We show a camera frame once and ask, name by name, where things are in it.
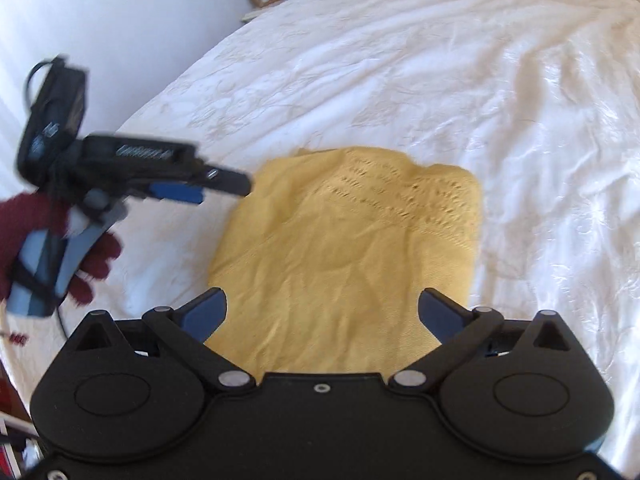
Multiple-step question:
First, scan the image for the person's left hand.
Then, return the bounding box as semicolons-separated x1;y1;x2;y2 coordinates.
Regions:
0;192;123;306

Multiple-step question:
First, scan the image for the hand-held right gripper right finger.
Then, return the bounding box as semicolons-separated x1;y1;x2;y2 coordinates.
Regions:
390;287;576;391

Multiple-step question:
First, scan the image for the yellow knit sweater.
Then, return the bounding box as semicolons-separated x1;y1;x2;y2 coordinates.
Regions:
206;146;485;376

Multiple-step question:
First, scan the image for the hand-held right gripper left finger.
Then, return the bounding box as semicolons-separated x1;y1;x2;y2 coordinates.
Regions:
67;287;251;392

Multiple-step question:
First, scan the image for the white embroidered bedspread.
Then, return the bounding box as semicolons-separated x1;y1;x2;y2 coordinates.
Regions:
0;0;640;431

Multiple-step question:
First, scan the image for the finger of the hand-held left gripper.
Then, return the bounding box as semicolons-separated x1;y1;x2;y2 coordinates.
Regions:
129;182;206;206
202;167;253;197

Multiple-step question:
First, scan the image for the black cable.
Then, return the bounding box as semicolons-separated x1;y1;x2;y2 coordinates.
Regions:
54;300;72;343

